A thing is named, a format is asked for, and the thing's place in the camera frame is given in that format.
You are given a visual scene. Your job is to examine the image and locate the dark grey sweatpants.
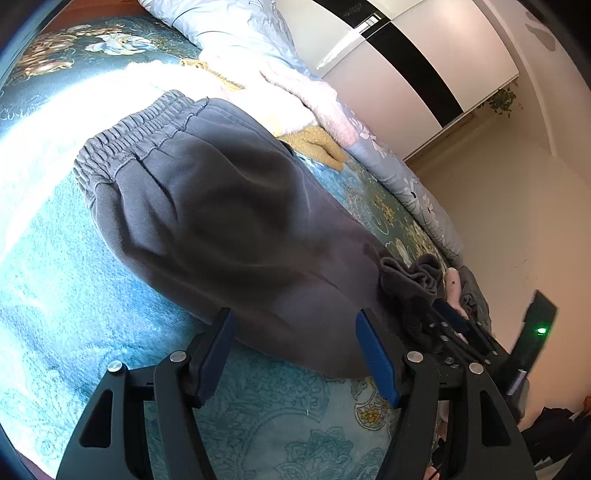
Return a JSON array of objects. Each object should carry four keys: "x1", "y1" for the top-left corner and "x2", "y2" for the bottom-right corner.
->
[{"x1": 74, "y1": 91, "x2": 443, "y2": 378}]

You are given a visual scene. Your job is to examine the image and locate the grey folded garment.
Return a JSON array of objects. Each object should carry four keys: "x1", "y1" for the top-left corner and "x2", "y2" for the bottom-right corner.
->
[{"x1": 459, "y1": 265, "x2": 492, "y2": 333}]

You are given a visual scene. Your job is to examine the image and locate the pink folded blanket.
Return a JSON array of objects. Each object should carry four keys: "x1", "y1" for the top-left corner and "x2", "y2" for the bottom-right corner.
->
[{"x1": 445, "y1": 267, "x2": 468, "y2": 319}]

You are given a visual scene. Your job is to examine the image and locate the teal floral bed blanket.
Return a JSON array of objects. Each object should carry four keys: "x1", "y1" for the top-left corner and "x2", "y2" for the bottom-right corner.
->
[{"x1": 0, "y1": 15, "x2": 456, "y2": 480}]

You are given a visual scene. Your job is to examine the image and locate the green hanging plant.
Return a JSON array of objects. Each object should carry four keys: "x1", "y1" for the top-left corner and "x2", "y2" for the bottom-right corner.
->
[{"x1": 478, "y1": 86, "x2": 524, "y2": 118}]

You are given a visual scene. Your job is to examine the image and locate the beige fluffy sweater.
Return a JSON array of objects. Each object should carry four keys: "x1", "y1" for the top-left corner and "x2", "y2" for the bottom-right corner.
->
[{"x1": 125, "y1": 59, "x2": 348, "y2": 171}]

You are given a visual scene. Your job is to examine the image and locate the white black sliding wardrobe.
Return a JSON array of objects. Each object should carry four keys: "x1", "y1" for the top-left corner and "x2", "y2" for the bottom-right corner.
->
[{"x1": 277, "y1": 0, "x2": 519, "y2": 159}]

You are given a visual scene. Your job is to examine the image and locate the light blue floral duvet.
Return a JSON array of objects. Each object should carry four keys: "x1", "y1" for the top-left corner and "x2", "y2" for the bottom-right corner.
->
[{"x1": 141, "y1": 1, "x2": 463, "y2": 267}]

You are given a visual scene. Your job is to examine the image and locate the wooden bed frame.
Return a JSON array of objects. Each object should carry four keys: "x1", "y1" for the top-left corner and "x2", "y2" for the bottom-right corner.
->
[{"x1": 42, "y1": 0, "x2": 146, "y2": 33}]

